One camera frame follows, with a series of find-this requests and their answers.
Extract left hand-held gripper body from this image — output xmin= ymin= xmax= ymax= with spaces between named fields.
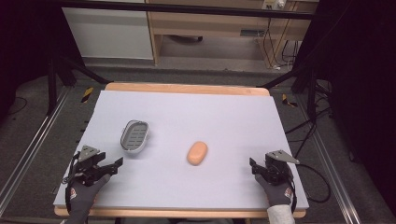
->
xmin=72 ymin=145 xmax=107 ymax=188

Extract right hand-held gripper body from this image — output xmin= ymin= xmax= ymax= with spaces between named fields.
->
xmin=263 ymin=149 xmax=301 ymax=187

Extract grey soap dish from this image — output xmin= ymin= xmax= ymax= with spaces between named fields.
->
xmin=120 ymin=119 xmax=150 ymax=154

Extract orange soap bar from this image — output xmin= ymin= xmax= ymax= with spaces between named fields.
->
xmin=186 ymin=140 xmax=209 ymax=167

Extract person's right hand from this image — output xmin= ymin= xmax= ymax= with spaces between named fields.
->
xmin=254 ymin=173 xmax=295 ymax=208

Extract person's left hand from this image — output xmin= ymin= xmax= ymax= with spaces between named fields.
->
xmin=64 ymin=173 xmax=112 ymax=224

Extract yellow black striped floor marker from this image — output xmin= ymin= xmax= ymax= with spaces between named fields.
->
xmin=281 ymin=93 xmax=298 ymax=108
xmin=80 ymin=86 xmax=94 ymax=104

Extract lavender table cover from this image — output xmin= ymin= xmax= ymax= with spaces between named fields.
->
xmin=52 ymin=90 xmax=310 ymax=210

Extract black metal stand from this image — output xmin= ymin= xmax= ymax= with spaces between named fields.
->
xmin=46 ymin=52 xmax=111 ymax=116
xmin=256 ymin=66 xmax=318 ymax=120

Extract wooden table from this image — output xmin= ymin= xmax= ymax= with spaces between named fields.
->
xmin=53 ymin=81 xmax=308 ymax=219

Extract dark curtain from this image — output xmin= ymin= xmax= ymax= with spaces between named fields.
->
xmin=0 ymin=0 xmax=85 ymax=122
xmin=293 ymin=0 xmax=396 ymax=218

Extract white cabinet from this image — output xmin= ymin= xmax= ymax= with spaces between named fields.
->
xmin=61 ymin=7 xmax=155 ymax=61

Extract wooden desk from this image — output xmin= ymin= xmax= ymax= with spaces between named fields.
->
xmin=146 ymin=0 xmax=319 ymax=67

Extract white power strip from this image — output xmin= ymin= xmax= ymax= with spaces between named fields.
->
xmin=262 ymin=0 xmax=287 ymax=10

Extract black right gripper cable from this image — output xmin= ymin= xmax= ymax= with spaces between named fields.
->
xmin=292 ymin=162 xmax=332 ymax=204

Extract black floor cables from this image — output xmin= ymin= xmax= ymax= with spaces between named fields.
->
xmin=284 ymin=78 xmax=334 ymax=160

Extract metal floor rail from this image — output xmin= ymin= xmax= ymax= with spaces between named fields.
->
xmin=0 ymin=87 xmax=72 ymax=216
xmin=295 ymin=92 xmax=359 ymax=224

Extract black metal frame bar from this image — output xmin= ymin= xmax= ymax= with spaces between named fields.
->
xmin=57 ymin=0 xmax=316 ymax=21

